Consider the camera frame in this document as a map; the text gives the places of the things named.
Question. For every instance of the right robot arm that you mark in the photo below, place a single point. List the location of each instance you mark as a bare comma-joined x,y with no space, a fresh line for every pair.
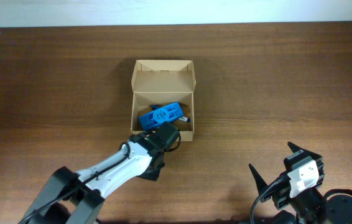
335,208

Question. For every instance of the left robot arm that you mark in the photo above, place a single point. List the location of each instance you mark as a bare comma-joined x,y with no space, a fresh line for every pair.
77,197

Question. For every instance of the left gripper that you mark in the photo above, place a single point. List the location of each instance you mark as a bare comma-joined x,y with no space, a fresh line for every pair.
153,175

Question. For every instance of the blue whiteboard marker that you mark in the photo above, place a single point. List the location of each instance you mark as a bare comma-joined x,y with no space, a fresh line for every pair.
183,118

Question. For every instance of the blue whiteboard eraser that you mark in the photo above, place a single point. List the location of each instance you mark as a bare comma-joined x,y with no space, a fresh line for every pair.
157,117

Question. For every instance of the brown cardboard box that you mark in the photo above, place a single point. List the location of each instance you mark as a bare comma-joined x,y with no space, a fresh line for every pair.
162,82

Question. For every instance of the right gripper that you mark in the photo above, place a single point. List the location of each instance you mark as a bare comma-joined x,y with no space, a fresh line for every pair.
280,193

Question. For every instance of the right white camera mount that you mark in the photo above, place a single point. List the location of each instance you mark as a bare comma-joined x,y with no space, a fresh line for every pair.
303,178

